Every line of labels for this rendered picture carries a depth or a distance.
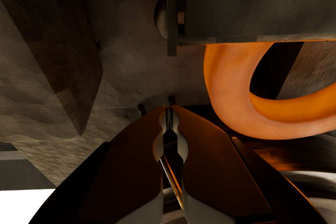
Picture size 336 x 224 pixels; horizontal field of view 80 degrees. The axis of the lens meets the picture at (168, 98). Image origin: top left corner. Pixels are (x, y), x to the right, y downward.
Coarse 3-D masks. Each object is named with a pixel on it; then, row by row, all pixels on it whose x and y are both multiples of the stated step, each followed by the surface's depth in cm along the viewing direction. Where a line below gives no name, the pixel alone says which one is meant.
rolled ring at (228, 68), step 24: (216, 48) 14; (240, 48) 13; (264, 48) 14; (216, 72) 15; (240, 72) 15; (216, 96) 17; (240, 96) 17; (312, 96) 21; (240, 120) 19; (264, 120) 19; (288, 120) 20; (312, 120) 20
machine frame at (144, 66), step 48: (96, 0) 19; (144, 0) 19; (96, 48) 22; (144, 48) 23; (192, 48) 23; (288, 48) 25; (96, 96) 28; (144, 96) 28; (192, 96) 28; (288, 96) 29; (48, 144) 45; (96, 144) 46
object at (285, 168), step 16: (256, 144) 27; (272, 144) 27; (288, 144) 27; (304, 144) 28; (320, 144) 29; (176, 160) 29; (272, 160) 25; (288, 160) 25; (304, 160) 26; (320, 160) 26; (288, 176) 25; (304, 176) 25; (320, 176) 25
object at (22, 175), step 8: (0, 160) 766; (8, 160) 765; (16, 160) 764; (24, 160) 763; (0, 168) 743; (8, 168) 742; (16, 168) 741; (24, 168) 740; (32, 168) 740; (0, 176) 721; (8, 176) 720; (16, 176) 720; (24, 176) 719; (32, 176) 718; (40, 176) 718; (0, 184) 701; (8, 184) 700; (16, 184) 699; (24, 184) 699; (32, 184) 698; (40, 184) 697; (48, 184) 697
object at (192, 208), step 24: (192, 120) 11; (192, 144) 9; (216, 144) 9; (192, 168) 8; (216, 168) 8; (240, 168) 8; (192, 192) 7; (216, 192) 7; (240, 192) 7; (192, 216) 7; (216, 216) 7; (240, 216) 6; (264, 216) 6
